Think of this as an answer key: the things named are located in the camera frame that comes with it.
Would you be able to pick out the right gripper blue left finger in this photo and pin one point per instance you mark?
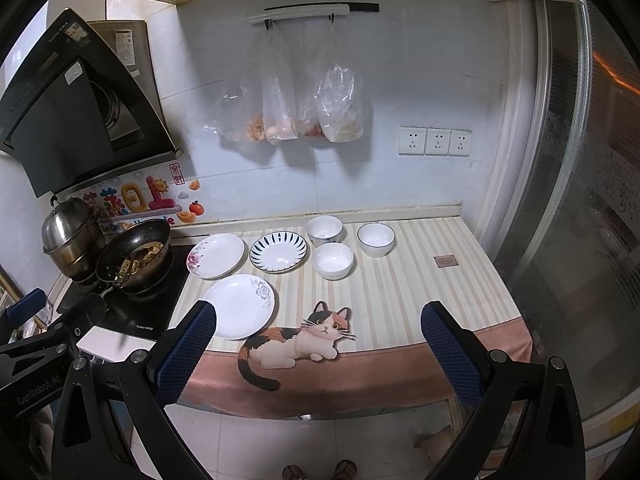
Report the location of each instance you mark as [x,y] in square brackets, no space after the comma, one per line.
[177,353]

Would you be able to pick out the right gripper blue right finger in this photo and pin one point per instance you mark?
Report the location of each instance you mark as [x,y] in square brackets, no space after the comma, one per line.
[455,350]

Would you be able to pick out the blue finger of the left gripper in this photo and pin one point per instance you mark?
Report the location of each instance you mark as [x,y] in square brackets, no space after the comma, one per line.
[28,306]

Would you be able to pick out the white plate pink flowers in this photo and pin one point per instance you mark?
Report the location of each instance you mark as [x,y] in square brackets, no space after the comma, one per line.
[215,256]

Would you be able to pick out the white plate blue leaf pattern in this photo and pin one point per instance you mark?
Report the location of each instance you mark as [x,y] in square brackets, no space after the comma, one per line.
[278,252]

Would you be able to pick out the white bowl dark rim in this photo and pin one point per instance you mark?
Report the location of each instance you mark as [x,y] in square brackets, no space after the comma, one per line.
[376,239]

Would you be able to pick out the plain white bowl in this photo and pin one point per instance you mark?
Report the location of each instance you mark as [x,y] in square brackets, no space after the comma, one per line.
[333,261]

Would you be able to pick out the white bowl coloured hearts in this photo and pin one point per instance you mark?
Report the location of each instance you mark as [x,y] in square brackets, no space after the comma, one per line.
[323,230]

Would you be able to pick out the black induction cooktop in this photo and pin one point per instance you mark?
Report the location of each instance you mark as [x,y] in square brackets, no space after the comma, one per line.
[143,314]

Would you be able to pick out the steel steamer pot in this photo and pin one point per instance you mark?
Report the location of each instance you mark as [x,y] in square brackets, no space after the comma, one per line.
[72,237]

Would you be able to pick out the brown leather label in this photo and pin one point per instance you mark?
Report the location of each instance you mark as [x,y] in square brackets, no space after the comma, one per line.
[446,261]

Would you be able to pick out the black wok with food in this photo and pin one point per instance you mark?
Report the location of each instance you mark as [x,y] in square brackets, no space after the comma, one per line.
[134,257]

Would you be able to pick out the striped table cloth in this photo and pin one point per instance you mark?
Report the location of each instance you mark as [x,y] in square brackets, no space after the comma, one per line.
[388,364]

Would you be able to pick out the glass sliding door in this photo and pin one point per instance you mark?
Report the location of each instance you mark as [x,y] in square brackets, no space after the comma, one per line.
[571,257]

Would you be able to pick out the person's right foot sandal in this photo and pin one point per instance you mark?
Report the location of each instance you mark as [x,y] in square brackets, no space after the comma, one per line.
[345,470]

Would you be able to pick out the person's foot sandal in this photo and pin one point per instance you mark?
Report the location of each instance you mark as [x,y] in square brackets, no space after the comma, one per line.
[345,470]
[292,472]

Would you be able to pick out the person's left foot sandal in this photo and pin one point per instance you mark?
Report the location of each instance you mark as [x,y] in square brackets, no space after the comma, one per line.
[292,472]

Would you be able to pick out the black range hood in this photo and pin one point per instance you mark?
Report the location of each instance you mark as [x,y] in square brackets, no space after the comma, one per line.
[73,112]

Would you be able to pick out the clear plastic bag left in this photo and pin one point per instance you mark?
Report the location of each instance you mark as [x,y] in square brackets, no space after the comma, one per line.
[236,114]

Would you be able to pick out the clear plastic bag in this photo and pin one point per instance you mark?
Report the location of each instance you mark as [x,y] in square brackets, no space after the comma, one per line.
[279,112]
[236,114]
[331,100]

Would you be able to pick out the clear plastic bag middle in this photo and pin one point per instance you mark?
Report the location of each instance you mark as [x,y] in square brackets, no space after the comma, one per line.
[279,112]

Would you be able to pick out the clear plastic bag right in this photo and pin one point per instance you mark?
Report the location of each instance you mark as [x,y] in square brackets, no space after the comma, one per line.
[331,100]

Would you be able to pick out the colourful wall sticker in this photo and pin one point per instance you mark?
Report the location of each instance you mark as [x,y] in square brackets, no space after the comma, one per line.
[160,192]

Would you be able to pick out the white wall socket middle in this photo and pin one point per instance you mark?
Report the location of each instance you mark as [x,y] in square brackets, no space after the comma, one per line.
[437,141]

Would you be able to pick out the white wall socket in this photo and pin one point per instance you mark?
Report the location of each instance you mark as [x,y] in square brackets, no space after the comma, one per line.
[437,141]
[411,140]
[460,143]

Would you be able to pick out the white wall socket right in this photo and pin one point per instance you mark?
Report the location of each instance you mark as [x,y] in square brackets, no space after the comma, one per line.
[460,143]

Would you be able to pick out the white wall socket left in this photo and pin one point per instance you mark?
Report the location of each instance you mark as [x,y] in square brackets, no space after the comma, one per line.
[411,140]

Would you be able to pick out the wall hook rail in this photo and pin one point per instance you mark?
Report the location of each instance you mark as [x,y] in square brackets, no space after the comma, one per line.
[312,10]

